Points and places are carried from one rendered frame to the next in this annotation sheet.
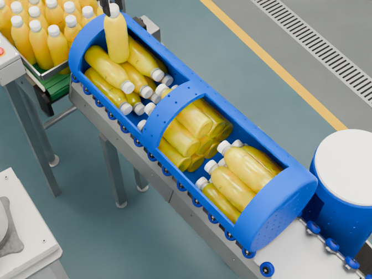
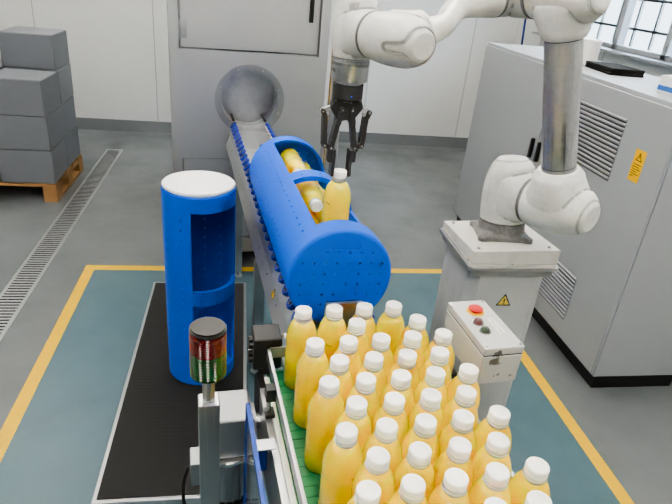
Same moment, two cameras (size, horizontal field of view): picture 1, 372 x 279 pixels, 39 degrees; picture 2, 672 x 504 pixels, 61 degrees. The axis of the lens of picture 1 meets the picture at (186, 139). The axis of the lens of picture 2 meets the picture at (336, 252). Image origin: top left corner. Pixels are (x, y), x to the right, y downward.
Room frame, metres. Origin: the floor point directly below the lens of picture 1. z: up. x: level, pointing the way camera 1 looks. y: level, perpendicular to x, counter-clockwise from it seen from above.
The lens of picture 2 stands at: (2.51, 0.82, 1.81)
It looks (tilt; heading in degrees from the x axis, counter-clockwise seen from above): 26 degrees down; 204
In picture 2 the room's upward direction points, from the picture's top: 6 degrees clockwise
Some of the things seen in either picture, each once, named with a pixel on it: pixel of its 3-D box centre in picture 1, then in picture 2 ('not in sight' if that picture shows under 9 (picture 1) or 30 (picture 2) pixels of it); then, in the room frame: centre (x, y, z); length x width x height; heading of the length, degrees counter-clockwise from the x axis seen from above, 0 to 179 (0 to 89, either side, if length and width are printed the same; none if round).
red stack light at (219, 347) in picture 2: not in sight; (208, 340); (1.87, 0.30, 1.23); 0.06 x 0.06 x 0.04
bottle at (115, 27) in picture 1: (116, 34); (335, 210); (1.22, 0.22, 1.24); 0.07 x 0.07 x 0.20
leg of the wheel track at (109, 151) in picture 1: (114, 172); not in sight; (1.25, 0.33, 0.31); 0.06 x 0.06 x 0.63; 41
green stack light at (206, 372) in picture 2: not in sight; (208, 361); (1.87, 0.30, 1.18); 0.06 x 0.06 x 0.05
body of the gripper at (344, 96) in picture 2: not in sight; (346, 101); (1.22, 0.22, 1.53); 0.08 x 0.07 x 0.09; 131
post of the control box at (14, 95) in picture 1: (33, 139); not in sight; (1.31, 0.68, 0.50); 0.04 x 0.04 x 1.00; 41
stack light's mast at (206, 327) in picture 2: not in sight; (208, 363); (1.87, 0.30, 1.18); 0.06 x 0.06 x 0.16
